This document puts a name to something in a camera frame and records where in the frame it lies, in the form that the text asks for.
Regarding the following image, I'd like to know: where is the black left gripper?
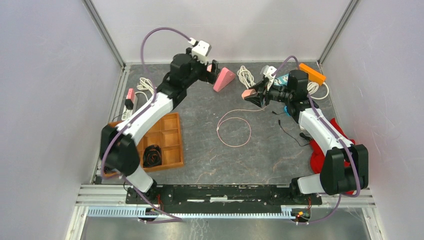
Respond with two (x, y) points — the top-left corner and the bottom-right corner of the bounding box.
(183, 48), (221, 89)

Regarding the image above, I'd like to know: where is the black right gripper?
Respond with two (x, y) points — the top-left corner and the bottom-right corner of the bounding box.
(244, 78), (293, 108)

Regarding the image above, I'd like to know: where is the salmon usb charger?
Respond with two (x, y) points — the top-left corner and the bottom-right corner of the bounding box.
(241, 89), (256, 100)

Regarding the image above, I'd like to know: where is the pink triangular power strip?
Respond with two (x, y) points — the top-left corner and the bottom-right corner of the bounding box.
(213, 67), (236, 92)

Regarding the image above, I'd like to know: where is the teal power strip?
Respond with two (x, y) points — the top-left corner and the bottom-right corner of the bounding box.
(273, 73), (289, 86)

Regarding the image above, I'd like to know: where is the blue square plug adapter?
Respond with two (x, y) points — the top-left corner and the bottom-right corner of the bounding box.
(284, 106), (291, 117)

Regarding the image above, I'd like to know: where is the pink thin cord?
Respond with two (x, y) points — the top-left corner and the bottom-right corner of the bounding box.
(215, 105), (266, 148)

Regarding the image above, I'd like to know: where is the orange power strip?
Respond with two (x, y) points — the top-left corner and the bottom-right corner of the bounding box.
(299, 63), (326, 86)

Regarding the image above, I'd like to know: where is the thin black adapter cord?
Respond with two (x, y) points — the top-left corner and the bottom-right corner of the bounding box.
(271, 109), (312, 147)

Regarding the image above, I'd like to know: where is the pink plug adapter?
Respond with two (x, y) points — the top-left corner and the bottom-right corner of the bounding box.
(126, 88), (135, 102)

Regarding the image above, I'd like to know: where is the white power strip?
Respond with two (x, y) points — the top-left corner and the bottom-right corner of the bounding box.
(121, 95), (138, 121)

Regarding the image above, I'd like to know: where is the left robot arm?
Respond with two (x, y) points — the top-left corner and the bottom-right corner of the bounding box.
(99, 53), (221, 204)

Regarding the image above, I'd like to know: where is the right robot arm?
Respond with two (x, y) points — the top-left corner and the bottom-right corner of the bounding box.
(244, 65), (369, 204)

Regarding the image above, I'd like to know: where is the orange wooden tray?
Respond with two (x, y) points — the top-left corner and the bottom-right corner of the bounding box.
(100, 112), (184, 178)

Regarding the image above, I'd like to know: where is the red cloth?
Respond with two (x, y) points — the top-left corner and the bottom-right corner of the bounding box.
(298, 139), (361, 195)

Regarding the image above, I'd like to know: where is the dark rolled cloth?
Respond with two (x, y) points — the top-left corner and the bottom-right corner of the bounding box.
(142, 144), (162, 168)

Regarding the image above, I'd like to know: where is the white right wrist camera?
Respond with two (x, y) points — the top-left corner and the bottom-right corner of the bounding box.
(261, 65), (277, 81)

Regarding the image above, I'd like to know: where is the white coiled cable top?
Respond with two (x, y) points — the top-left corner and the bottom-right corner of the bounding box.
(307, 81), (330, 101)

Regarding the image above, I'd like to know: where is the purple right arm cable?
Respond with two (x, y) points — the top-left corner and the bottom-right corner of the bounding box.
(271, 55), (362, 225)

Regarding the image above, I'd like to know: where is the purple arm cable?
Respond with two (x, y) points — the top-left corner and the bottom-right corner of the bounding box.
(100, 27), (200, 224)
(271, 55), (362, 225)

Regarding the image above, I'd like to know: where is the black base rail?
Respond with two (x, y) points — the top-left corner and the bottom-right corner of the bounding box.
(145, 184), (323, 218)

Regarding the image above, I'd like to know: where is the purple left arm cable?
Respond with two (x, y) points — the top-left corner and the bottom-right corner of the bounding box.
(100, 27), (200, 224)

